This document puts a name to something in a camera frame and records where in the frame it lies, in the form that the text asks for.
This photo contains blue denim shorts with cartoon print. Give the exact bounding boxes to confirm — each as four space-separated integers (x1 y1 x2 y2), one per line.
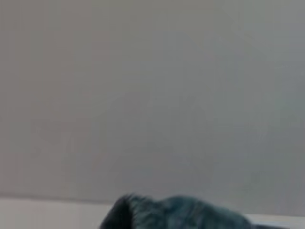
99 193 305 229

